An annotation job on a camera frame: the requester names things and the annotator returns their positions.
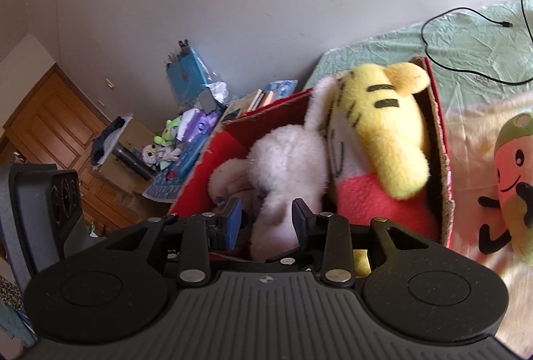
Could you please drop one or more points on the blue printed board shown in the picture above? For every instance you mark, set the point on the blue printed board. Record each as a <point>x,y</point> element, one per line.
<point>175,176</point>

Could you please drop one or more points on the leopard print cloth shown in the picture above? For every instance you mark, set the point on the leopard print cloth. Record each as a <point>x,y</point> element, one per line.
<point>9,293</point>

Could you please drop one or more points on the red cardboard box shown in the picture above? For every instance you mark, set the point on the red cardboard box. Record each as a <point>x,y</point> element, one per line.
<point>225,160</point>

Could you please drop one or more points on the small white wall fitting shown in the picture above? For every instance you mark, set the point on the small white wall fitting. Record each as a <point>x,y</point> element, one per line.
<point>110,83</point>

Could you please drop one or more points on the blue and white packet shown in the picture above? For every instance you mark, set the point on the blue and white packet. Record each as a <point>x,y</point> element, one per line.
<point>281,87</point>

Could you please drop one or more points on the stack of books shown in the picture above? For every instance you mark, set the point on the stack of books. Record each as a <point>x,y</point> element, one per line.
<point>252,101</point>

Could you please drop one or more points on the wooden door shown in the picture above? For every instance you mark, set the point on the wooden door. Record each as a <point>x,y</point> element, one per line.
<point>46,126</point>

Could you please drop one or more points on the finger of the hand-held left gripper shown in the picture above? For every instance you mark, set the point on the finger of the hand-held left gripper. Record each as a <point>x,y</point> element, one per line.
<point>291,260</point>

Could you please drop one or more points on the green alien plush toy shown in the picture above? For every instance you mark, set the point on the green alien plush toy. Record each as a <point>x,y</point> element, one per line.
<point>166,133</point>

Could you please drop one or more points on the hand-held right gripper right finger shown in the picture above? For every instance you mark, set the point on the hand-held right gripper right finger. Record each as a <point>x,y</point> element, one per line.
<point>300,227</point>

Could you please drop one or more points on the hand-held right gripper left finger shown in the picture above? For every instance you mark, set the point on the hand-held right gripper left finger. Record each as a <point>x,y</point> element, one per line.
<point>235,219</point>

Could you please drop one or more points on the brown cardboard box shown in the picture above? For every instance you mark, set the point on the brown cardboard box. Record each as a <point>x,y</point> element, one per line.
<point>120,181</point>

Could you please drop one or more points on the crumpled clear plastic bag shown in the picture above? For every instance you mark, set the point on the crumpled clear plastic bag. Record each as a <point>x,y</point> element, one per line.
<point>218,91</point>

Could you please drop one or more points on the blue plastic package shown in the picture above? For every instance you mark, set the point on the blue plastic package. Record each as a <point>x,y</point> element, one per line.
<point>187,70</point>

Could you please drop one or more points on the dark grey cylinder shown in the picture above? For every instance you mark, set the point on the dark grey cylinder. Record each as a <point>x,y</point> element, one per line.
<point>133,160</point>

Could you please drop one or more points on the small white plush toy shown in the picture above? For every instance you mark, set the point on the small white plush toy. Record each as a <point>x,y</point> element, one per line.
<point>152,153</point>

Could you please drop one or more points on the purple packet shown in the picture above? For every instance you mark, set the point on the purple packet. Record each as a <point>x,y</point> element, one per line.
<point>200,124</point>

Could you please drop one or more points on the dark blue cloth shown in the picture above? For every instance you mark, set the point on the dark blue cloth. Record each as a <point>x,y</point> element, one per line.
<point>106,139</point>

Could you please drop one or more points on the yellow tiger plush toy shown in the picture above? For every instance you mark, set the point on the yellow tiger plush toy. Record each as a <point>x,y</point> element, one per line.
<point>387,126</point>

